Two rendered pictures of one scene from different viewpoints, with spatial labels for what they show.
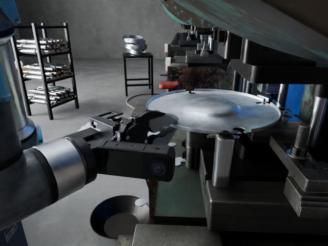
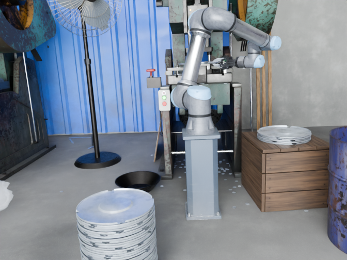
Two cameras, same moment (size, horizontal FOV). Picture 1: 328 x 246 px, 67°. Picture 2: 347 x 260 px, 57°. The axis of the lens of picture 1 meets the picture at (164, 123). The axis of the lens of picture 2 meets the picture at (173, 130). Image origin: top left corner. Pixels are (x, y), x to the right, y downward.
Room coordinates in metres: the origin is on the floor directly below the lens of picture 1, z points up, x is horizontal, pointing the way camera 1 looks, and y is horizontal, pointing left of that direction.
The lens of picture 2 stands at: (0.71, 2.16, 0.83)
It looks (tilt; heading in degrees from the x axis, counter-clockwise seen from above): 13 degrees down; 271
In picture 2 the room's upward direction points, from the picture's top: 3 degrees counter-clockwise
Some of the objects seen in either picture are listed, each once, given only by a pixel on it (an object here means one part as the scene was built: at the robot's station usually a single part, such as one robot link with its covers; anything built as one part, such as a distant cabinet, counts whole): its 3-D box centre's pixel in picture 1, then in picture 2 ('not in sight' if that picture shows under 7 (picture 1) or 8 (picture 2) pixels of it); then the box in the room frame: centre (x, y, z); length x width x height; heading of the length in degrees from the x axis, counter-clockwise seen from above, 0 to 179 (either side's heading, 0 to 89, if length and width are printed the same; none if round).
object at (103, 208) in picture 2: not in sight; (115, 204); (0.95, 1.05, 0.30); 0.29 x 0.29 x 0.01
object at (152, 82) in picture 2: not in sight; (154, 90); (0.85, -0.02, 0.62); 0.10 x 0.06 x 0.20; 177
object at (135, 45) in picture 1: (137, 64); not in sight; (3.58, 0.37, 0.40); 0.45 x 0.40 x 0.79; 9
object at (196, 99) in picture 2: not in sight; (198, 99); (0.59, 0.55, 0.62); 0.13 x 0.12 x 0.14; 121
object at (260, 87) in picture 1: (267, 82); not in sight; (0.53, -0.22, 0.84); 0.05 x 0.03 x 0.04; 177
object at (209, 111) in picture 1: (210, 106); (199, 63); (0.53, -0.11, 0.78); 0.29 x 0.29 x 0.01
